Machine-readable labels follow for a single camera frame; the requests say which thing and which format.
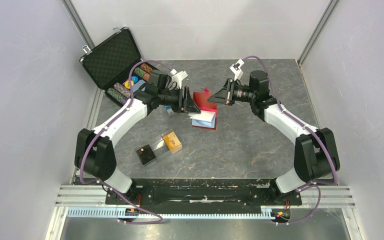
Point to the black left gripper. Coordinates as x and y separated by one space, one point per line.
186 104

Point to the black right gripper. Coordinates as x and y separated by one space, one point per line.
225 95

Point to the red leather card holder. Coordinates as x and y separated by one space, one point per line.
209 111

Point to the clear plastic card box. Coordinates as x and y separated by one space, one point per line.
159 147

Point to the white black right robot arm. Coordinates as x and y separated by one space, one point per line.
316 159

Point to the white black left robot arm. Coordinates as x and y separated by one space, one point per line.
95 153

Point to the orange card stack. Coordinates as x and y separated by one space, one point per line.
173 142

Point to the blue playing card deck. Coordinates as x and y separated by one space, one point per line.
137 85

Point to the black card stack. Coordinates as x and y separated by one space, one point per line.
146 154

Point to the stacked toy building blocks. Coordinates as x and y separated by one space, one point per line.
169 110

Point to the red poker chip row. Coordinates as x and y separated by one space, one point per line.
146 76

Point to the brown poker chip row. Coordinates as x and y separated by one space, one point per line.
147 68

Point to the blue dealer chip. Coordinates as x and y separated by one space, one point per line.
134 79

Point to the purple grey poker chip row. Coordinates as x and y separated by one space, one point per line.
122 90

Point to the yellow dealer chip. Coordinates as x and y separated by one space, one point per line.
128 84

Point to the green purple poker chip row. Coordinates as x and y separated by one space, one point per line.
117 96

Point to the black aluminium poker chip case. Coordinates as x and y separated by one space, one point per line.
114 60

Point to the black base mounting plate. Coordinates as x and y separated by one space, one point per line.
208 195

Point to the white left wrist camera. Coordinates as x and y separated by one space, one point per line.
177 78

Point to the aluminium slotted rail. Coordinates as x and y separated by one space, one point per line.
126 213

